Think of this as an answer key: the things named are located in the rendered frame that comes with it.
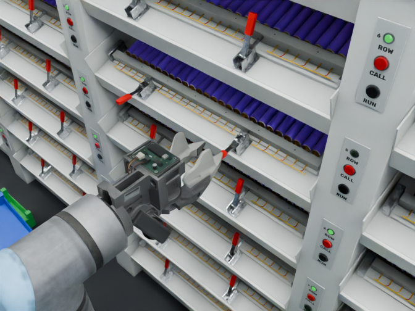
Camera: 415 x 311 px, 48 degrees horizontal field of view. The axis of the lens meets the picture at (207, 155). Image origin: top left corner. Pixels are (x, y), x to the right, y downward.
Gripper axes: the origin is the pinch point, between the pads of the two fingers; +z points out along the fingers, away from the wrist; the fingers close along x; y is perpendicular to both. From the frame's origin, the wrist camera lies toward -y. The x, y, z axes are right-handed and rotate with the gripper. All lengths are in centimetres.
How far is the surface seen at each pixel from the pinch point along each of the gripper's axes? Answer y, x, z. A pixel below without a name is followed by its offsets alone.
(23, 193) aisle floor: -98, 113, 7
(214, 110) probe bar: -5.6, 11.8, 15.4
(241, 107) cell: -5.0, 7.9, 18.9
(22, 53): -26, 93, 16
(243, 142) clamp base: -7.0, 2.3, 12.7
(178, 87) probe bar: -5.4, 22.3, 15.8
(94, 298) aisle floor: -99, 50, -3
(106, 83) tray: -11.0, 41.8, 11.2
